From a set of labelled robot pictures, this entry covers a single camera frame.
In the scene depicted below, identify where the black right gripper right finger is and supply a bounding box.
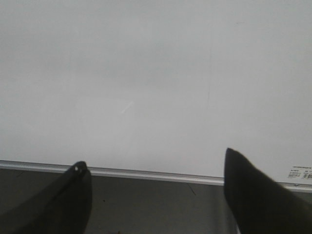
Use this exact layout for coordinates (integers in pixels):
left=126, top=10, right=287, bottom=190
left=224, top=148, right=312, bottom=234

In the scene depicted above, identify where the white barcode label sticker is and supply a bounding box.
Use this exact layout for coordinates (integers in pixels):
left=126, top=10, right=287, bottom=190
left=288, top=166, right=312, bottom=179

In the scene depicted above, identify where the white whiteboard with aluminium frame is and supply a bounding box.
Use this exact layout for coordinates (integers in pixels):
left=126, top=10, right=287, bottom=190
left=0, top=0, right=312, bottom=193

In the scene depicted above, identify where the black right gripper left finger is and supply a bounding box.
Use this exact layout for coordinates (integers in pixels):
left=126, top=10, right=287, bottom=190
left=0, top=161, right=92, bottom=234

